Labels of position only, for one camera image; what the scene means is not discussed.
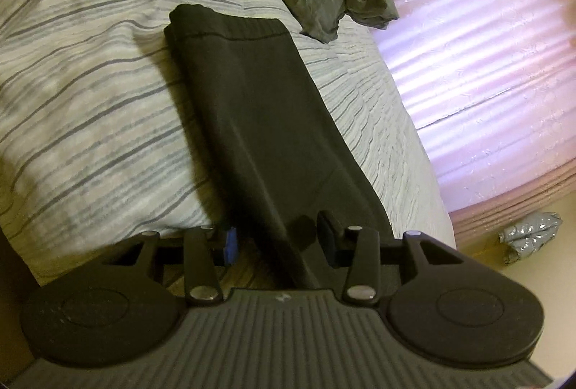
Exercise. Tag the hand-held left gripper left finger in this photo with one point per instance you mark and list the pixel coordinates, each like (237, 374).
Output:
(231, 245)

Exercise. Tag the silver plastic bag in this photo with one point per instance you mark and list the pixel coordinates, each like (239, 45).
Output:
(528, 236)

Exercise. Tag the pink curtain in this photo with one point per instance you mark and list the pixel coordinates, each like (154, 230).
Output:
(477, 69)

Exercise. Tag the black pants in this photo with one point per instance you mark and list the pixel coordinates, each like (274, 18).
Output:
(265, 114)

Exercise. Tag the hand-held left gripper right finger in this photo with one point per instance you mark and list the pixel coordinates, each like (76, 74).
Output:
(325, 236)

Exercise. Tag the striped white bed blanket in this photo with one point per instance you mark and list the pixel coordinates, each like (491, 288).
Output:
(90, 78)

